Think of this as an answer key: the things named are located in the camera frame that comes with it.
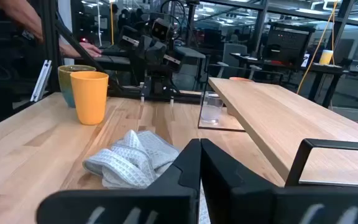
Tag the peach plastic cup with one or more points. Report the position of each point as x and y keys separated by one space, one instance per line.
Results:
x=241 y=79

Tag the clear glass mug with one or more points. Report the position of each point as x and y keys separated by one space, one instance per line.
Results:
x=211 y=109

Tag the person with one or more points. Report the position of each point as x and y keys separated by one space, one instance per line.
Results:
x=26 y=18

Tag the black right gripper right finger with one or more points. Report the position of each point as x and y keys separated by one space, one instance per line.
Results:
x=244 y=205

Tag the grey waffle cloth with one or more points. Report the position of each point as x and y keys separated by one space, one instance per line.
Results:
x=132 y=161

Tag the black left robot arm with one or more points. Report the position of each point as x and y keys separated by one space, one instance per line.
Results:
x=157 y=77

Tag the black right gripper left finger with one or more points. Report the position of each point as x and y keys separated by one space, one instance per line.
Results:
x=166 y=205

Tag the grey office chair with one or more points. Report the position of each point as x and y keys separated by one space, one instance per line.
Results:
x=233 y=59

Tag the green brown ceramic mug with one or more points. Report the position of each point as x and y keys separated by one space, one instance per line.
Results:
x=64 y=84

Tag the black desk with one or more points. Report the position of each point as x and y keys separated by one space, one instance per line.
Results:
x=337 y=70

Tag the white aluminium profile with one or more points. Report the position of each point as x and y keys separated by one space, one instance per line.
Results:
x=41 y=79

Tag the yellow plastic cup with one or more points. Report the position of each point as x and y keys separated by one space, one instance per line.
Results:
x=89 y=98

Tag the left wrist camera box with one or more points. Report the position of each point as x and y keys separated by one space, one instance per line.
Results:
x=160 y=29

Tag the black equipment box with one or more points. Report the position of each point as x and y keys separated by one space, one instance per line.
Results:
x=287 y=43

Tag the wooden shelf black frame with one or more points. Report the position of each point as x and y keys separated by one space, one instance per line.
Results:
x=284 y=124

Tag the pale yellow container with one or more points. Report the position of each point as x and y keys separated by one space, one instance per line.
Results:
x=326 y=57

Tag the black rig frame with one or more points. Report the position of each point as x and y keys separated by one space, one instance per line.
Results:
x=50 y=46

